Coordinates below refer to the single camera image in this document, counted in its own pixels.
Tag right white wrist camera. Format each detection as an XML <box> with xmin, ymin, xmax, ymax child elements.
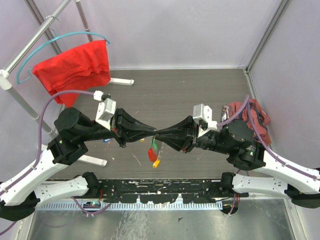
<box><xmin>192</xmin><ymin>103</ymin><xmax>218</xmax><ymax>131</ymax></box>

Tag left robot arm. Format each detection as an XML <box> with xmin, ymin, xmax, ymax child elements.
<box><xmin>0</xmin><ymin>107</ymin><xmax>157</xmax><ymax>222</ymax></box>

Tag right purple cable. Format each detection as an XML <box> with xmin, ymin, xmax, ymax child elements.
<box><xmin>216</xmin><ymin>94</ymin><xmax>320</xmax><ymax>216</ymax></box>

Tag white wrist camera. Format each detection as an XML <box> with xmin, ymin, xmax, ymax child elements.
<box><xmin>93</xmin><ymin>90</ymin><xmax>117</xmax><ymax>131</ymax></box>
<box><xmin>192</xmin><ymin>103</ymin><xmax>218</xmax><ymax>131</ymax></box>

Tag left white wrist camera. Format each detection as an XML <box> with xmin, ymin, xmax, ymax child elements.
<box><xmin>93</xmin><ymin>90</ymin><xmax>117</xmax><ymax>131</ymax></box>

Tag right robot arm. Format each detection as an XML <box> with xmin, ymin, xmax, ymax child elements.
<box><xmin>155</xmin><ymin>117</ymin><xmax>320</xmax><ymax>209</ymax></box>

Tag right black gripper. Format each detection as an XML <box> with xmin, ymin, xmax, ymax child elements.
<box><xmin>154</xmin><ymin>114</ymin><xmax>233</xmax><ymax>154</ymax></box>

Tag blue tag key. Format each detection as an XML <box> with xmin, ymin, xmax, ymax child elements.
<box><xmin>102</xmin><ymin>138</ymin><xmax>112</xmax><ymax>143</ymax></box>

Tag white clothes rack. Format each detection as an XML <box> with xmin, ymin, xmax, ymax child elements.
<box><xmin>0</xmin><ymin>0</ymin><xmax>135</xmax><ymax>167</ymax></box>

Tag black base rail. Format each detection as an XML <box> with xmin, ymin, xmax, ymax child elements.
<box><xmin>54</xmin><ymin>177</ymin><xmax>251</xmax><ymax>205</ymax></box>

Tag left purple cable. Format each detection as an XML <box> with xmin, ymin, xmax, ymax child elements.
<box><xmin>0</xmin><ymin>90</ymin><xmax>97</xmax><ymax>233</ymax></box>

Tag red cloth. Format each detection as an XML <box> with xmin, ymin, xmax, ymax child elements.
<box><xmin>32</xmin><ymin>40</ymin><xmax>111</xmax><ymax>96</ymax></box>

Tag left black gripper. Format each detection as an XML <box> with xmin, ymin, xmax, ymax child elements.
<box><xmin>79</xmin><ymin>104</ymin><xmax>158</xmax><ymax>149</ymax></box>

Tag green tag key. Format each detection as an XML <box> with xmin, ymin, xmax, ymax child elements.
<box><xmin>152</xmin><ymin>140</ymin><xmax>158</xmax><ymax>150</ymax></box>

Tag metal key holder red handle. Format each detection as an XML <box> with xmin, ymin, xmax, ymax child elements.
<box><xmin>147</xmin><ymin>136</ymin><xmax>164</xmax><ymax>163</ymax></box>

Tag teal clothes hanger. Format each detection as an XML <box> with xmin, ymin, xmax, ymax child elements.
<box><xmin>15</xmin><ymin>31</ymin><xmax>110</xmax><ymax>85</ymax></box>

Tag purple cable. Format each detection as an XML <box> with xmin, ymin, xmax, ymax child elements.
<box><xmin>216</xmin><ymin>94</ymin><xmax>320</xmax><ymax>216</ymax></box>
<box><xmin>0</xmin><ymin>90</ymin><xmax>97</xmax><ymax>233</ymax></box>

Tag reddish shirt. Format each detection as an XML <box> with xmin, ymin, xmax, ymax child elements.
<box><xmin>220</xmin><ymin>98</ymin><xmax>272</xmax><ymax>146</ymax></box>

